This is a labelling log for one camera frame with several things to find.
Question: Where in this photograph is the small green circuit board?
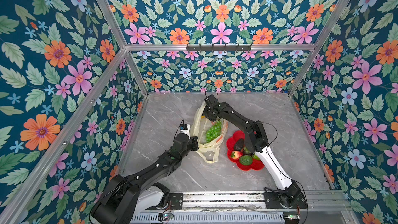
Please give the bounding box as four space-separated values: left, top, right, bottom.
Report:
158 213 174 223

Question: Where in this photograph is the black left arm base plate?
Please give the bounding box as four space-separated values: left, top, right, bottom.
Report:
169 193 184 210

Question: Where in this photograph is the red flower-shaped plate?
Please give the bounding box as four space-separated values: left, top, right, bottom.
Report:
227 131 264 171

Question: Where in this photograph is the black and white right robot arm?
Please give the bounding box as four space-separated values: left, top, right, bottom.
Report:
203 95 308 209

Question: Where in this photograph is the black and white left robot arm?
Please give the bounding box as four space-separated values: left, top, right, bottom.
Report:
89 133 199 224

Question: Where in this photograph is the green fake lime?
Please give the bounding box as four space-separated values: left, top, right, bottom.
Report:
239 155 253 166

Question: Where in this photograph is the green fake bell pepper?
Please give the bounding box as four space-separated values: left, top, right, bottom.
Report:
252 153 260 161

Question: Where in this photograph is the cream plastic bag with fruit print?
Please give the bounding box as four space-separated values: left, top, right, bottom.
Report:
190 102 229 164

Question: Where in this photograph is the aluminium front frame rail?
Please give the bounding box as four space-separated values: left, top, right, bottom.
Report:
96 190 352 212

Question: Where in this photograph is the green fake grape bunch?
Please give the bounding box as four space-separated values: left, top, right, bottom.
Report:
206 121 222 143

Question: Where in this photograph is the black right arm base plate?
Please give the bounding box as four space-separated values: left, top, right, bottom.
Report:
263 190 308 209

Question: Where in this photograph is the black hook rail on wall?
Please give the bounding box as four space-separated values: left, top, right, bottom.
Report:
186 44 252 52

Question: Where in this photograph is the red fake strawberry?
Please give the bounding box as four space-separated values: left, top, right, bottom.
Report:
230 150 243 161

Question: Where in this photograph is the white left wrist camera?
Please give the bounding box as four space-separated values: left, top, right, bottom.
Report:
179 123 190 137

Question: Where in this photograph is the right small circuit board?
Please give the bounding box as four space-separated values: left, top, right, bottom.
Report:
283 214 300 224

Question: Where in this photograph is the dark fake avocado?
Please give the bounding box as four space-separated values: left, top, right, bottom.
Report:
233 139 245 152

